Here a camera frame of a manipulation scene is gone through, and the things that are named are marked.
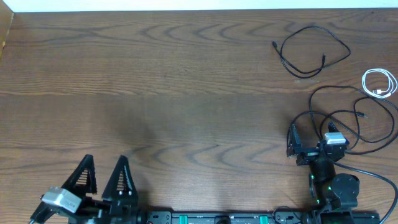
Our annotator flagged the short black cable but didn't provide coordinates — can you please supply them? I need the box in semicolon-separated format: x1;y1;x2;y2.
271;26;352;79

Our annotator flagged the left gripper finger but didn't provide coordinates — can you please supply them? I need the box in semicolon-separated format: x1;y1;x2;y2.
62;154;97;195
101;156;138;201

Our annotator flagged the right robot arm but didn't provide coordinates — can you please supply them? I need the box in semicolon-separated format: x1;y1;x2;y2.
287;123;359;223

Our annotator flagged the long black USB cable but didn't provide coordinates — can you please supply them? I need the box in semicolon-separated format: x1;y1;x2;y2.
287;85;398;156

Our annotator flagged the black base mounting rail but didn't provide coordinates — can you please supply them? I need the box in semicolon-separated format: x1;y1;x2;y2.
136;210;381;224

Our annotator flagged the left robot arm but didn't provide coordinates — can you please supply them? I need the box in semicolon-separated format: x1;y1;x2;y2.
29;154;148;224

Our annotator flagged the white USB cable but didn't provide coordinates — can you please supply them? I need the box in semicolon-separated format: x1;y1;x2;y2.
361;68;398;100

